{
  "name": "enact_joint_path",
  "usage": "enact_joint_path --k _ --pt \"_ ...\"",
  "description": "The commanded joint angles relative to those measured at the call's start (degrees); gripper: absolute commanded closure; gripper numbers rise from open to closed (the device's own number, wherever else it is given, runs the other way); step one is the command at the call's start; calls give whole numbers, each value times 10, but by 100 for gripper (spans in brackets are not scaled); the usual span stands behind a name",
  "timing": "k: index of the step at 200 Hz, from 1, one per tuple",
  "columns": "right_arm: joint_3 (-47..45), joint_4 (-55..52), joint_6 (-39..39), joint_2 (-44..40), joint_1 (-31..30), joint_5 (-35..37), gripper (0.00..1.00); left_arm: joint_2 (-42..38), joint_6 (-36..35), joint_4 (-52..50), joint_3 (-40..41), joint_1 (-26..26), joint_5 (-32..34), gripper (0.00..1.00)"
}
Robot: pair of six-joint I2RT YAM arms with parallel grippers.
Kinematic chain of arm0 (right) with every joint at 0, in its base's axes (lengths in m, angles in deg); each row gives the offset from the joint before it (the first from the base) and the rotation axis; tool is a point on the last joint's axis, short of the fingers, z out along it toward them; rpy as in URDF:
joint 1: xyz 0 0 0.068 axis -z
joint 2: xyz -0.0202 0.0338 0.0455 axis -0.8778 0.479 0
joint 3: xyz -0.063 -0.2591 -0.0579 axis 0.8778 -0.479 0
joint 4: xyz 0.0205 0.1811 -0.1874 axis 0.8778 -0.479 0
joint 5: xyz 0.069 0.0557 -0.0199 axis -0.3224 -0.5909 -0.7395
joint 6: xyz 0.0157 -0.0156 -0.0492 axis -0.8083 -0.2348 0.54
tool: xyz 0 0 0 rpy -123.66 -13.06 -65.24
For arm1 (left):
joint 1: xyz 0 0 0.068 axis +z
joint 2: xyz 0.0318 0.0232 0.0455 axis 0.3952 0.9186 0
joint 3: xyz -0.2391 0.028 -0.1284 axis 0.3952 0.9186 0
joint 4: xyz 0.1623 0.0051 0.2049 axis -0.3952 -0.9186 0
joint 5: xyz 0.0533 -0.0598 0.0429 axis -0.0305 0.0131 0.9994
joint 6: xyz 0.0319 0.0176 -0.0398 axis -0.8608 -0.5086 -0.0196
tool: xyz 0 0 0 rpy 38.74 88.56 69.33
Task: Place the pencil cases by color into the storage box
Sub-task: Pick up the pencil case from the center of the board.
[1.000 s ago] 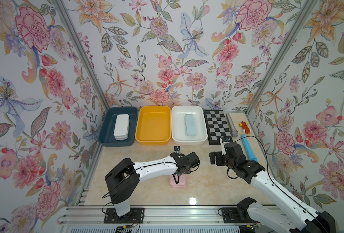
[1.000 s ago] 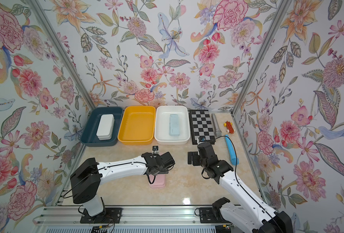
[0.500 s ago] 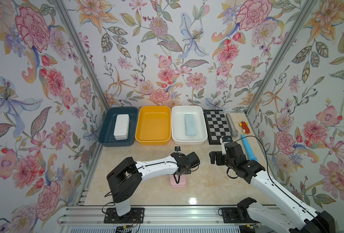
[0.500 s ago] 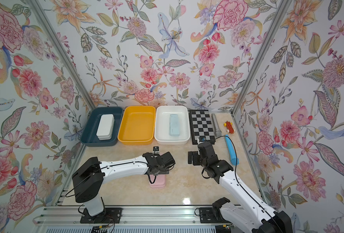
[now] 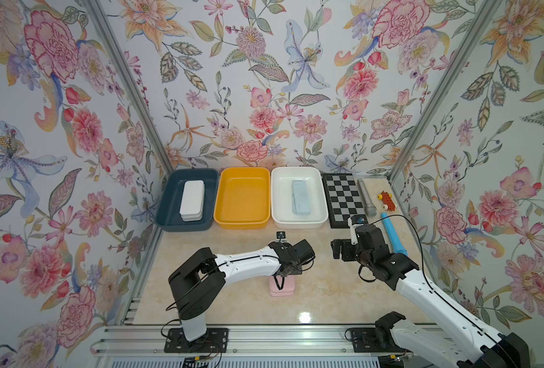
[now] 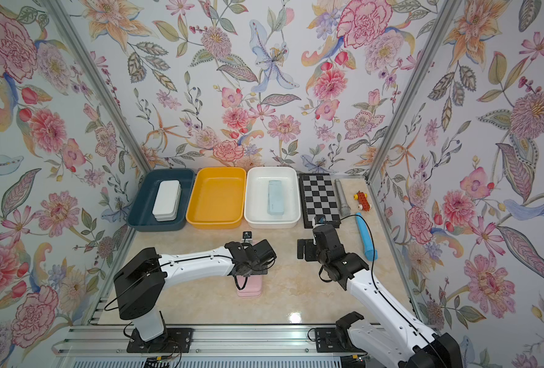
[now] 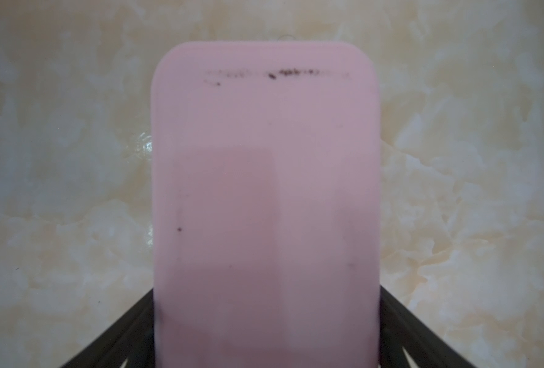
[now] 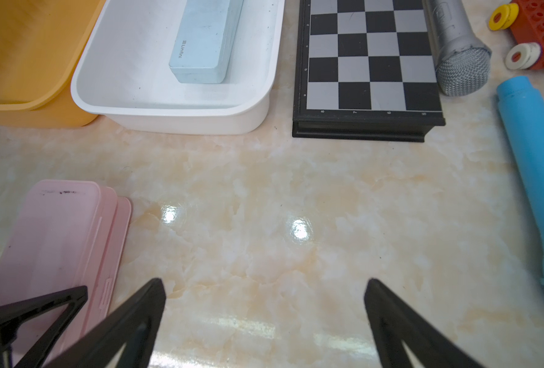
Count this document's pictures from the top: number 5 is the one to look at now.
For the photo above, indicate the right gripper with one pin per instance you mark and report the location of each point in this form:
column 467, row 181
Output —
column 346, row 244

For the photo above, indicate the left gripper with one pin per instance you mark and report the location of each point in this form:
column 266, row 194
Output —
column 297, row 267

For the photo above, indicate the pink pencil case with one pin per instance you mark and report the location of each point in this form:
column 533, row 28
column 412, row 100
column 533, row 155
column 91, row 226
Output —
column 282, row 286

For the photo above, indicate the light blue pencil case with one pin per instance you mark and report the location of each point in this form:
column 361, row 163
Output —
column 301, row 213
column 300, row 196

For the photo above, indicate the white pencil case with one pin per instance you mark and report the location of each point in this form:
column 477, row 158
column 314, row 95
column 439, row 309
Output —
column 192, row 200
column 193, row 218

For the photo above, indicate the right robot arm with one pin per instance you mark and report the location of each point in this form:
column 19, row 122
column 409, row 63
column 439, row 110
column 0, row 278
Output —
column 469, row 342

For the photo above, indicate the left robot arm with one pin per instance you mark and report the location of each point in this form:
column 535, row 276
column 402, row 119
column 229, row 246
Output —
column 198, row 281

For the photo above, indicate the white storage box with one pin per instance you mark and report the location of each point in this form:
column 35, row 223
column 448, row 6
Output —
column 281, row 198

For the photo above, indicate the yellow storage box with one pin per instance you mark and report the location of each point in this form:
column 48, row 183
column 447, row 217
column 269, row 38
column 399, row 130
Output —
column 243, row 199

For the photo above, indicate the dark teal storage box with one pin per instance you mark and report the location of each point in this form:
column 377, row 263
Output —
column 168, row 217

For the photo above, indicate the silver toy microphone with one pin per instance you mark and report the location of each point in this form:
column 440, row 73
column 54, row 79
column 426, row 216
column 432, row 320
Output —
column 369, row 207

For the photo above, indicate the black silver chessboard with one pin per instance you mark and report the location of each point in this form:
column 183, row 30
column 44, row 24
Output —
column 343, row 198

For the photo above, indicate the red toy brick car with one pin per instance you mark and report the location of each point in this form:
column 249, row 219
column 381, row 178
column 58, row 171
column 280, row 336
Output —
column 388, row 204

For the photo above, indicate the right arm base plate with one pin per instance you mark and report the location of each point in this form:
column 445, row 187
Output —
column 372, row 340

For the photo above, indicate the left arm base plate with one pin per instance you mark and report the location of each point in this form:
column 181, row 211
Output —
column 215, row 341

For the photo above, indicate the aluminium front rail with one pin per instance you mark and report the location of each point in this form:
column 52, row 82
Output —
column 248, row 346

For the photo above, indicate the right aluminium corner post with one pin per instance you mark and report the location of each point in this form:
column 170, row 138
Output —
column 472, row 36

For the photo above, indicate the aluminium corner post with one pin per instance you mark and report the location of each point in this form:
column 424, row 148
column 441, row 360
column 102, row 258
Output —
column 117, row 56
column 472, row 36

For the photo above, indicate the left aluminium corner post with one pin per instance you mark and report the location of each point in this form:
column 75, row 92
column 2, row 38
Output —
column 117, row 56

